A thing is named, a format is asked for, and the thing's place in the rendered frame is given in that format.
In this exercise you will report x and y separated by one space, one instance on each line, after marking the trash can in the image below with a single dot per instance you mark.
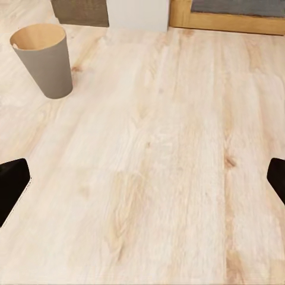
43 50

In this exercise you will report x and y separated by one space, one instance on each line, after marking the door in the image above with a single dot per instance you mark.
251 16

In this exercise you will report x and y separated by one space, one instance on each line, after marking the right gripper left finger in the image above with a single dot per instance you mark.
14 177

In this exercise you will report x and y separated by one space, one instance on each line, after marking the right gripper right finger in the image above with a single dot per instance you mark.
276 176

